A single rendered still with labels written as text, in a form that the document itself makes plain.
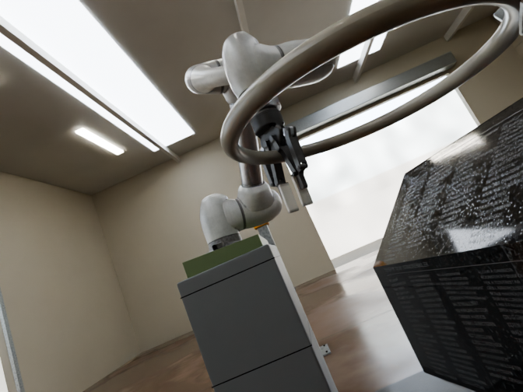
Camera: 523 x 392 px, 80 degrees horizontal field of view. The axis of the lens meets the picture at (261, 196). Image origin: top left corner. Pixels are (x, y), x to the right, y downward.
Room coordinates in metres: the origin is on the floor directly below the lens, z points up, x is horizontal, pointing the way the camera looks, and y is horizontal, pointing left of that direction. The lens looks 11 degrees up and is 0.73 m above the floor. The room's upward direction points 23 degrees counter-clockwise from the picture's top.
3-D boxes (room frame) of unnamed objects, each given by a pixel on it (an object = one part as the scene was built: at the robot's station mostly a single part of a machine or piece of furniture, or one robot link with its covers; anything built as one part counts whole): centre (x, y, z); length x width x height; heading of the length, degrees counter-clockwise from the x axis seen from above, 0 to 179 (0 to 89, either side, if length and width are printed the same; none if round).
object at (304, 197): (0.68, -0.09, 0.85); 0.03 x 0.01 x 0.07; 127
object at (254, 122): (0.69, -0.08, 1.00); 0.08 x 0.07 x 0.09; 37
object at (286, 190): (0.72, -0.06, 0.85); 0.03 x 0.01 x 0.07; 127
